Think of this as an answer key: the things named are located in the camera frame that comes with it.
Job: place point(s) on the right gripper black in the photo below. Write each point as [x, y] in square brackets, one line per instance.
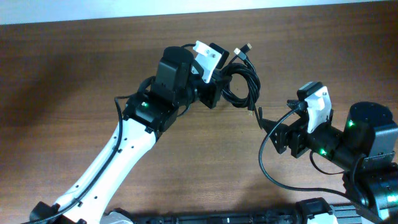
[298, 131]

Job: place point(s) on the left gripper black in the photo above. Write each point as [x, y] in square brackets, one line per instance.
[215, 86]

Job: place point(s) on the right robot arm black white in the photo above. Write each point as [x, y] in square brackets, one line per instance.
[364, 151]

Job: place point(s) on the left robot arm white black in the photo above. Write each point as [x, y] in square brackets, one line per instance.
[181, 79]

